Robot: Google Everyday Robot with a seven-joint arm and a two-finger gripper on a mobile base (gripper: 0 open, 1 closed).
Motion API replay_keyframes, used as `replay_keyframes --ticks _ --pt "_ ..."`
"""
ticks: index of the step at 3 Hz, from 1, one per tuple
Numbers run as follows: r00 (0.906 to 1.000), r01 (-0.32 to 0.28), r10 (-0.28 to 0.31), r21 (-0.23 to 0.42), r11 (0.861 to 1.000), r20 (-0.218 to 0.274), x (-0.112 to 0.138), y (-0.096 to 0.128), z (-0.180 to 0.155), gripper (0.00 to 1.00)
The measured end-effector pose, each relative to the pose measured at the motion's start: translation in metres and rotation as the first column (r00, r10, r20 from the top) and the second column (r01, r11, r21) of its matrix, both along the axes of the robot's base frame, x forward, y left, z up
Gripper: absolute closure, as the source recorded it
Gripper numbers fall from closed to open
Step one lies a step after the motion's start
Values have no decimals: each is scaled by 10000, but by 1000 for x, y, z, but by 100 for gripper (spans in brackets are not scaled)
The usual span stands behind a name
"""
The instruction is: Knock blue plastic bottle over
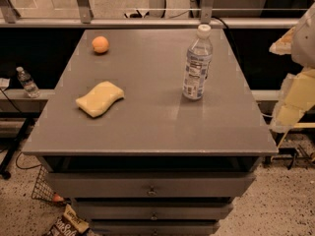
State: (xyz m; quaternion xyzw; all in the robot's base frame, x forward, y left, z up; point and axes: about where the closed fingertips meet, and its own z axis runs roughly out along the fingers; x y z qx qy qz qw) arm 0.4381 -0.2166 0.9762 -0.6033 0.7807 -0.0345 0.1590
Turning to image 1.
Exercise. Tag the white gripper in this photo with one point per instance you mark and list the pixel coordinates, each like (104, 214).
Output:
(304, 46)

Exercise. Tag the clear plastic water bottle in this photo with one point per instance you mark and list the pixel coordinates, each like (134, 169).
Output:
(198, 58)

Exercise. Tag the yellow metal stand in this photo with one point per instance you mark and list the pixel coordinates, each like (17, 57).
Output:
(299, 141)

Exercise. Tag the grey drawer cabinet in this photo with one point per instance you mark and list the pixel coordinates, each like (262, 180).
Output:
(153, 128)

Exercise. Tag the orange fruit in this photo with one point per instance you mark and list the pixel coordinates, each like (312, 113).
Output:
(100, 44)

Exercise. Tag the yellow sponge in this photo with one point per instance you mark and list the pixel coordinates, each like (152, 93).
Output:
(100, 98)

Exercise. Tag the bottom drawer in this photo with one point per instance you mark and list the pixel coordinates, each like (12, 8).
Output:
(154, 228)

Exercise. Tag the drawer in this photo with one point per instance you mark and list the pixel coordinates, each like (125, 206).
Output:
(155, 210)
(150, 185)
(154, 228)

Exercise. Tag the middle drawer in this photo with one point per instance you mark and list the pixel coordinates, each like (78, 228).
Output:
(155, 210)

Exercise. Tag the top drawer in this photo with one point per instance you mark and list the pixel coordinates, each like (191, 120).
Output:
(150, 185)

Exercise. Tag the snack bag on floor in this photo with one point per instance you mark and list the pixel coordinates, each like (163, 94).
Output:
(68, 224)

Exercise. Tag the black stand leg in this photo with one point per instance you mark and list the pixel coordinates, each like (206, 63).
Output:
(28, 120)

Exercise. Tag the small water bottle on rail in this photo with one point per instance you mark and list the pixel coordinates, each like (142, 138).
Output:
(27, 82)

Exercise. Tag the wire mesh basket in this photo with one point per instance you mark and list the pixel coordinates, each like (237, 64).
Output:
(42, 191)

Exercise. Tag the metal rail frame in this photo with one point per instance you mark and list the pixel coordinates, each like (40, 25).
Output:
(158, 14)

